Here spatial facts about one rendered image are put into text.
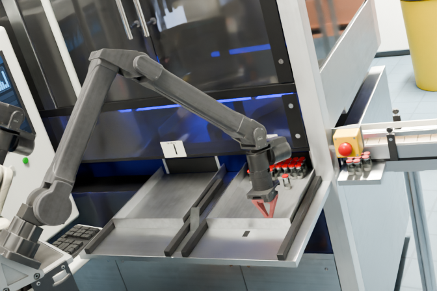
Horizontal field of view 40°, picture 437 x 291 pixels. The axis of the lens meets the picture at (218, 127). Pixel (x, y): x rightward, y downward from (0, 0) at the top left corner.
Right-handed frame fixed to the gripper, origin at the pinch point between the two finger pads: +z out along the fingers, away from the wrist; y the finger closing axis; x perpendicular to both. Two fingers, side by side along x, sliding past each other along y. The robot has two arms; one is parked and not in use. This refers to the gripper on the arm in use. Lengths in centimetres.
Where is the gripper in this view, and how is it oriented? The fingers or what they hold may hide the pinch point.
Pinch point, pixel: (268, 217)
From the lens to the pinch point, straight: 169.1
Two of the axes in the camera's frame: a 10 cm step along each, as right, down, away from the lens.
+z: 2.0, 9.5, 2.3
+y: 4.0, -2.9, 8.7
